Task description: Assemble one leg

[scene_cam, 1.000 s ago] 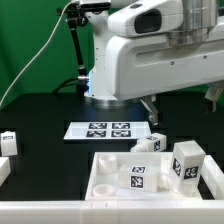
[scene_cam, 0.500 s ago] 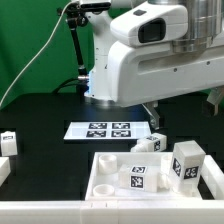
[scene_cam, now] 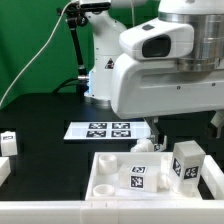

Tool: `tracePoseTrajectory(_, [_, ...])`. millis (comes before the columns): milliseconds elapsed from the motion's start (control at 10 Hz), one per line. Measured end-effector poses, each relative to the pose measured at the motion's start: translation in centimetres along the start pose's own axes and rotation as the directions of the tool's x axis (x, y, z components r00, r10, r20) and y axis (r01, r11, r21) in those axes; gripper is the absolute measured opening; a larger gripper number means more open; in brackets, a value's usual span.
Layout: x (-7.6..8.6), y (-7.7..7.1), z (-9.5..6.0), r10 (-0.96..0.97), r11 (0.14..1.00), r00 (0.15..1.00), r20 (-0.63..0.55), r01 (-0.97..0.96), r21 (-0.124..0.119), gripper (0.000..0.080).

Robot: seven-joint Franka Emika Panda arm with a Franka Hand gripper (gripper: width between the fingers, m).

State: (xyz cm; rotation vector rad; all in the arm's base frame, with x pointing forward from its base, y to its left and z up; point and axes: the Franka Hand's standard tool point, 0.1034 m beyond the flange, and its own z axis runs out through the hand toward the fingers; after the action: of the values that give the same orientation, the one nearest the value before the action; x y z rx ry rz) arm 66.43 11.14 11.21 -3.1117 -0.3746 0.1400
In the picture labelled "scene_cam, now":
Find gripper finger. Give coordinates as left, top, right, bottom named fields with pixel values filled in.
left=210, top=110, right=224, bottom=138
left=145, top=117, right=167, bottom=152

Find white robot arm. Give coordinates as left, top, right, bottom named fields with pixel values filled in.
left=86, top=0, right=224, bottom=144

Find white fiducial marker sheet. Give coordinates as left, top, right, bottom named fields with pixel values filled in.
left=64, top=121, right=151, bottom=140

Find white right fence block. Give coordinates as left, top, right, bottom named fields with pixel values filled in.
left=201, top=155, right=224, bottom=200

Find white fence block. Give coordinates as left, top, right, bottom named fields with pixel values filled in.
left=201, top=155, right=224, bottom=200
left=0, top=157, right=11, bottom=186

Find white square tabletop tray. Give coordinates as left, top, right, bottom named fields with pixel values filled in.
left=85, top=152, right=202, bottom=201

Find white left fence block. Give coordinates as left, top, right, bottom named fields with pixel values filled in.
left=0, top=157, right=11, bottom=186

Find black cables at base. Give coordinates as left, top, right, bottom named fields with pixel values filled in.
left=51, top=77, right=88, bottom=94

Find white front fence wall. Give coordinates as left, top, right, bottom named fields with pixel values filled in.
left=0, top=200, right=224, bottom=224

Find white cable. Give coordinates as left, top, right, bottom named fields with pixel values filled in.
left=0, top=2, right=72, bottom=108

